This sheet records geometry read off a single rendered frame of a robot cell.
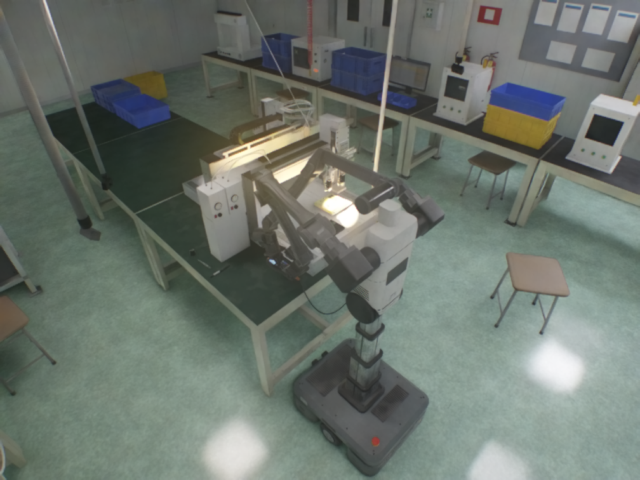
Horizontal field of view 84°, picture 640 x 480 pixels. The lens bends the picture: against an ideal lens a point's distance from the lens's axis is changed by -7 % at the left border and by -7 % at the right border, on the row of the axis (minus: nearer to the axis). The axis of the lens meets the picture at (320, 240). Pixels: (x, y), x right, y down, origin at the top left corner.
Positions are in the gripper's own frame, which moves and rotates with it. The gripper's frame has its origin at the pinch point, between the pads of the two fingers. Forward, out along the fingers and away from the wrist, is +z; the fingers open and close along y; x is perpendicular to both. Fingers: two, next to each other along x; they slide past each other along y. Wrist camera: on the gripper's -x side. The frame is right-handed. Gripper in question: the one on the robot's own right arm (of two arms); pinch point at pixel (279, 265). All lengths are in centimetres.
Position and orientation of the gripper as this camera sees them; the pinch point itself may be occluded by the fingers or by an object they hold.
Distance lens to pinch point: 203.8
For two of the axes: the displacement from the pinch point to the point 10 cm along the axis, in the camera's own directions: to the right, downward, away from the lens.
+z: 1.8, 8.7, 4.7
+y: -7.1, 4.4, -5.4
